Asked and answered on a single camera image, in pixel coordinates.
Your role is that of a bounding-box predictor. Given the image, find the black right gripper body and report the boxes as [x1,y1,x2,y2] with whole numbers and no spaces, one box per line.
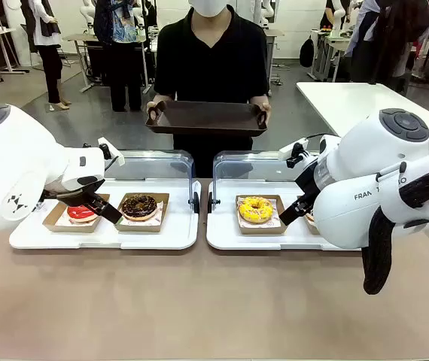
[294,160,320,197]

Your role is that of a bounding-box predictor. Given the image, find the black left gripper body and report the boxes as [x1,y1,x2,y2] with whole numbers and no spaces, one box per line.
[56,175,105,200]

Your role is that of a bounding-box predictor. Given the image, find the white printed paper liner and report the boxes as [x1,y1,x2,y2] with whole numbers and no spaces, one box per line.
[117,199,165,227]
[237,197,278,229]
[55,205,101,228]

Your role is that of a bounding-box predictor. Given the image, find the yellow glazed donut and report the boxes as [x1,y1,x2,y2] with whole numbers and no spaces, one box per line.
[238,196,275,225]

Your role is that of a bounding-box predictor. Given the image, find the dark brown serving tray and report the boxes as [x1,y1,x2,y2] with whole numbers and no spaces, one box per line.
[145,99,269,138]

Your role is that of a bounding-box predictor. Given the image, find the chocolate glazed donut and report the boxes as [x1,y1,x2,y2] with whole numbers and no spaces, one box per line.
[120,193,159,222]

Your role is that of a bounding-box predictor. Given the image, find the red glazed donut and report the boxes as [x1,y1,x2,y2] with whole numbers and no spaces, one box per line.
[66,205,101,224]

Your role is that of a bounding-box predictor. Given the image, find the person in blue patterned shirt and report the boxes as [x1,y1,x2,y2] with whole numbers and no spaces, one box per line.
[93,0,145,113]

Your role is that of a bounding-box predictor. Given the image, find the person in black polo shirt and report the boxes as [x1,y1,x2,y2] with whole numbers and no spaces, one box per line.
[153,0,272,178]

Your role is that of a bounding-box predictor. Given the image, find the person in dark coat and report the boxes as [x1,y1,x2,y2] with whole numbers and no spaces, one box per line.
[349,0,429,96]

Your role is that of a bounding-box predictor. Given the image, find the person's left hand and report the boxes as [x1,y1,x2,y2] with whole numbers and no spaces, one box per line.
[254,102,273,126]

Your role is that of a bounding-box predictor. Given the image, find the person's right hand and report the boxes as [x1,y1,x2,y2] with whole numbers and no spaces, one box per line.
[146,99,171,123]

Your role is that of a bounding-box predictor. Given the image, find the white display tray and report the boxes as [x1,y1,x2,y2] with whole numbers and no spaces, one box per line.
[9,178,202,251]
[205,180,363,252]

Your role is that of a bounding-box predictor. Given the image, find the clear plastic tray lid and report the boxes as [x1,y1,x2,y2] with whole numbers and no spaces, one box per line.
[104,149,196,211]
[212,150,315,214]

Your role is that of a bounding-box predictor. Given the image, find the large white table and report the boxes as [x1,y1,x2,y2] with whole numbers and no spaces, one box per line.
[296,81,429,151]

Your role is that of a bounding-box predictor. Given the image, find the black backpack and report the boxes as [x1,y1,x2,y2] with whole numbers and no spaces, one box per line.
[299,35,315,69]

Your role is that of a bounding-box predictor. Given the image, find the woman in black vest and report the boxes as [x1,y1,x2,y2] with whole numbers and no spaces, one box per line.
[20,0,73,111]

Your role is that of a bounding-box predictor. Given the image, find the white face mask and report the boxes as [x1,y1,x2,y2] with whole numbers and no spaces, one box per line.
[191,0,229,18]

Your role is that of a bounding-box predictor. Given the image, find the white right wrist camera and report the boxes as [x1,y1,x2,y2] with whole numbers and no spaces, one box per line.
[278,138,310,169]

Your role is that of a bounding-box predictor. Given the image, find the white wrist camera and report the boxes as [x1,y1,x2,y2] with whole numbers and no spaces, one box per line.
[97,137,126,167]
[278,138,310,169]

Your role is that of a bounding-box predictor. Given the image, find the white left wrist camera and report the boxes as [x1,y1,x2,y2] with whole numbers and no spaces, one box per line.
[97,137,126,167]

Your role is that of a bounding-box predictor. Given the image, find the black braided cable sleeve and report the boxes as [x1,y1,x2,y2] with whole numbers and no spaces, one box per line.
[362,165,429,296]

